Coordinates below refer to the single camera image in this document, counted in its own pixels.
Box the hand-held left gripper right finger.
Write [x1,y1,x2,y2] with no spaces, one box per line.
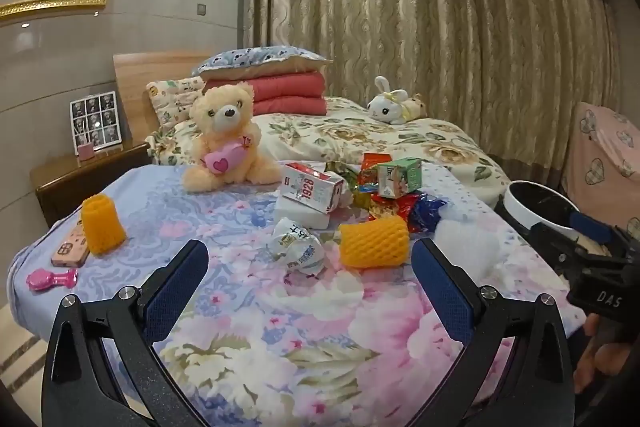
[410,237,576,427]

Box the white round bin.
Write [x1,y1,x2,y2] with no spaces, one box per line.
[494,180,583,253]

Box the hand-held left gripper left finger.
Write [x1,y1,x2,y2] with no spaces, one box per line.
[41,239,221,427]

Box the white wrapper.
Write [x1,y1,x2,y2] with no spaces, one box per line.
[266,217,325,275]

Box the white foam wrap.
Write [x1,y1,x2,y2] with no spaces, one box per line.
[432,219,503,283]

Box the beige patterned curtain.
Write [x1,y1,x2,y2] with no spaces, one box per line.
[242,0,626,188]

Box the pink reed diffuser jar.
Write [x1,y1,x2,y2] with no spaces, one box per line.
[72,117,97,162]

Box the person's right hand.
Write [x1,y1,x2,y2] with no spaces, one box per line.
[572,312,640,395]

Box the blue foil wrapper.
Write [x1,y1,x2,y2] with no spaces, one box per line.
[407,196,448,234]

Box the small red blue-label packet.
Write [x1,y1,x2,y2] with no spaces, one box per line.
[356,167,382,194]

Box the panda print pillow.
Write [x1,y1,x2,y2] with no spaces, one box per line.
[192,46,333,82]

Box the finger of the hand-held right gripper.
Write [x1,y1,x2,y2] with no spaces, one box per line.
[567,208,631,253]
[520,219,588,280]

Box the phone in pink case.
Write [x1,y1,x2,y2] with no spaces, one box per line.
[51,219,92,269]

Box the red candy wrapper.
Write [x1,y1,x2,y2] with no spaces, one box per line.
[369,193,421,234]

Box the white foam block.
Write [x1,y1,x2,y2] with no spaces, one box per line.
[275,197,332,229]

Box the small tan bear plush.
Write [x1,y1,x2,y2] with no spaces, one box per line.
[402,93,430,122]

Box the green drink carton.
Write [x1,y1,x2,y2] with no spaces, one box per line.
[376,157,423,199]

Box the folded red quilt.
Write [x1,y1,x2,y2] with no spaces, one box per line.
[202,72,328,118]

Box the yellow cartoon print pillow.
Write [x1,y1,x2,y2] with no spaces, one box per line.
[146,76,206,128]

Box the beige floral quilt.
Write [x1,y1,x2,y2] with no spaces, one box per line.
[145,97,511,212]

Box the black and white photo frame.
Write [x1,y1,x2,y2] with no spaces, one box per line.
[69,91,123,154]

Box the wooden nightstand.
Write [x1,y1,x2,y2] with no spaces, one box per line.
[29,142,152,228]

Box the orange foam fruit net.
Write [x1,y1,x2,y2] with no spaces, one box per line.
[339,214,411,269]
[81,194,127,256]

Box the wooden headboard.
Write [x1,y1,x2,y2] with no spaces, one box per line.
[112,52,216,142]

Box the blue pink floral blanket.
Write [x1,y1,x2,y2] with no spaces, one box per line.
[7,162,586,427]

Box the cream teddy bear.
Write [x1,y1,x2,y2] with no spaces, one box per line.
[181,83,282,194]

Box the pink heart print cloth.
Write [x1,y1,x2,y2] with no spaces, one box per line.
[560,102,640,258]

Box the white rimmed trash bin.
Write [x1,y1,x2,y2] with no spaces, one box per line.
[505,184,579,230]

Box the red and white milk carton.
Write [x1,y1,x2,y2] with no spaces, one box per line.
[277,162,347,215]

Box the white bunny plush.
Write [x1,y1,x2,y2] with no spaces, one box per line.
[367,76,416,125]

